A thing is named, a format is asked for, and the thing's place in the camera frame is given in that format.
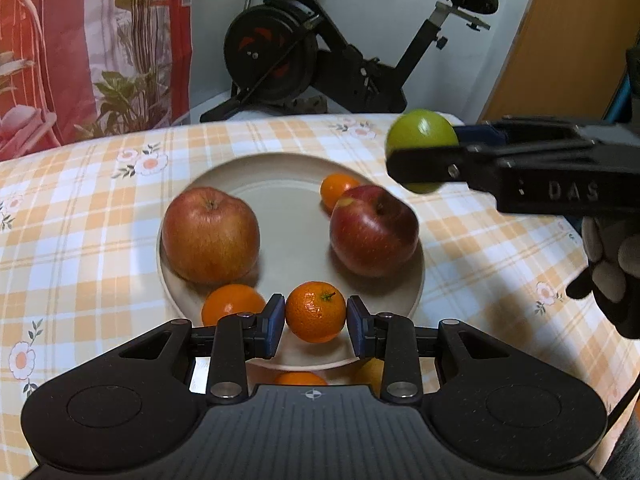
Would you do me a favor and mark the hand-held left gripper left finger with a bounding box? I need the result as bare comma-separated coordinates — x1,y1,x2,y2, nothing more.
115,294,287,406

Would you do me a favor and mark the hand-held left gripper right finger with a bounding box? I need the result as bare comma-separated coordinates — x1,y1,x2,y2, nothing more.
346,295,518,405

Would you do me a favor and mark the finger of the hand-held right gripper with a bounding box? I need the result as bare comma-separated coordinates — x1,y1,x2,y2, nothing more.
454,116,601,147
387,145,506,191

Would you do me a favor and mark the green apple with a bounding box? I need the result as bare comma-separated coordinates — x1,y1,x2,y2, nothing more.
385,109,460,195

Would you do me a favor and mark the orange tangerine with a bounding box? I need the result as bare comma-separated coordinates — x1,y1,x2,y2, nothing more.
274,371,328,387
320,173,362,213
285,281,348,344
201,284,267,327

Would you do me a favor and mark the small yellow lemon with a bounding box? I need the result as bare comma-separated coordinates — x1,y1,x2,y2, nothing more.
356,358,386,393

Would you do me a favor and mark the dark red apple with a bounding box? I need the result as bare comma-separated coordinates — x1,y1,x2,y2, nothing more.
329,185,420,278

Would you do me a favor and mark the beige round plate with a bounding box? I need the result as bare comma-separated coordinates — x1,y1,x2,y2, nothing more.
156,152,426,372

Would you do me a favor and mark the person's right hand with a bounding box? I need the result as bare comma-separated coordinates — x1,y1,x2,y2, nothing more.
566,215,640,341

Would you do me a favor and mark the wooden door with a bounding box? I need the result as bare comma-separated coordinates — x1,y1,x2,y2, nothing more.
480,0,633,123

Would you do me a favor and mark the reddish brown apple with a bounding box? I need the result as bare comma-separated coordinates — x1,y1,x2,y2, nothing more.
161,186,261,286

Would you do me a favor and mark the black exercise bike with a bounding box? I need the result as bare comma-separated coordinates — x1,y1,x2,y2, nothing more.
200,0,500,123

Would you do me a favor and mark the orange checked tablecloth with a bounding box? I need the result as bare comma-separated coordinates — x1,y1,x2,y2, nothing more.
0,112,631,441

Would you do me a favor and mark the printed backdrop cloth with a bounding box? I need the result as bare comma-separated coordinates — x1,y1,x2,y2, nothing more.
0,0,195,161

